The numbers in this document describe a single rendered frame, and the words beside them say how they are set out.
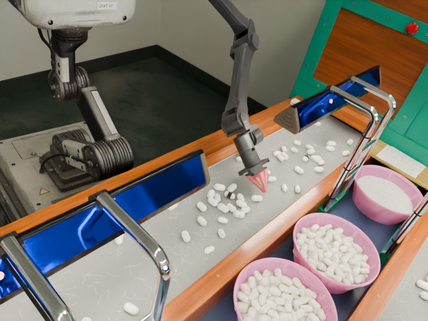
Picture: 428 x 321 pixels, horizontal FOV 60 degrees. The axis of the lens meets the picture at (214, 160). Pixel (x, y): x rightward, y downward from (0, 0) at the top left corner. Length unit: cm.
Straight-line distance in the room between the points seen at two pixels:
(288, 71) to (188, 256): 214
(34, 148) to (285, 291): 120
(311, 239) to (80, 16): 94
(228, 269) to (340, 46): 117
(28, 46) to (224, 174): 201
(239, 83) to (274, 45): 169
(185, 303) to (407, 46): 130
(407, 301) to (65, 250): 94
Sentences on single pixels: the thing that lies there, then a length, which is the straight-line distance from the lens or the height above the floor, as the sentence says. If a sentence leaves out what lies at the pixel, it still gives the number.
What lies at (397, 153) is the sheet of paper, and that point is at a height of 78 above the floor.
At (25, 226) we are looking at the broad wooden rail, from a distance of 107.
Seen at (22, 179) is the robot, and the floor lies 47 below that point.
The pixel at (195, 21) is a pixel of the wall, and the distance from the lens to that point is 341.
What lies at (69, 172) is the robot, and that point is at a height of 53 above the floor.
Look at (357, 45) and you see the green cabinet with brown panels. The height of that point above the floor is 109.
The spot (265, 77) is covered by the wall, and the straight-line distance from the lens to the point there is 307.
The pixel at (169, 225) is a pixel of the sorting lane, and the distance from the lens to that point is 110.
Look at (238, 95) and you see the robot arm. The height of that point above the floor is 99.
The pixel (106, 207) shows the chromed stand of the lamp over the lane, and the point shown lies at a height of 112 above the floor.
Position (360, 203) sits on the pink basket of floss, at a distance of 151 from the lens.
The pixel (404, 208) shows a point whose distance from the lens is 157.
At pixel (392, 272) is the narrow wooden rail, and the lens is 125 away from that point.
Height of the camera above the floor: 157
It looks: 38 degrees down
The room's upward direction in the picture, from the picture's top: 15 degrees clockwise
